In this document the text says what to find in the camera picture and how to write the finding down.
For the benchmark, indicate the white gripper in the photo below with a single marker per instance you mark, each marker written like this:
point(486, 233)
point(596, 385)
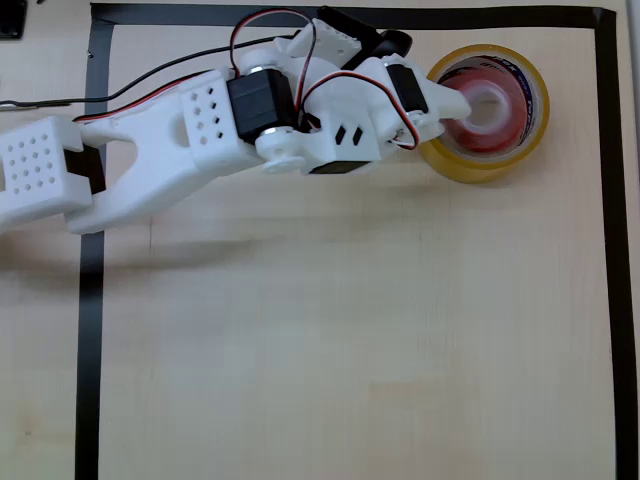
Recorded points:
point(409, 91)

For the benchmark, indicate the small red tape roll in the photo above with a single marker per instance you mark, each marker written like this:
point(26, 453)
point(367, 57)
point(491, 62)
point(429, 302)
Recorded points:
point(485, 142)

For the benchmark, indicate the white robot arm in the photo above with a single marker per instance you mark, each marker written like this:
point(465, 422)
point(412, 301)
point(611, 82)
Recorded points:
point(150, 150)

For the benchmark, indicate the big yellowish clear tape roll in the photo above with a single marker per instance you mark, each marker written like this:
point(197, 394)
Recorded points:
point(480, 171)

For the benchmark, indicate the black tape strip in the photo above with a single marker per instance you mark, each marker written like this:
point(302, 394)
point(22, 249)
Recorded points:
point(617, 250)
point(350, 16)
point(92, 325)

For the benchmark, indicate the black plastic part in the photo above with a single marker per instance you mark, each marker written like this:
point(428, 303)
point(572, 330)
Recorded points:
point(10, 20)

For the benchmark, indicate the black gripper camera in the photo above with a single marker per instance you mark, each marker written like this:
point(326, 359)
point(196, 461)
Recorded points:
point(380, 42)

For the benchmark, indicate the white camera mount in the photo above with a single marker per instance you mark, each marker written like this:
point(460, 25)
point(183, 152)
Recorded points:
point(327, 42)

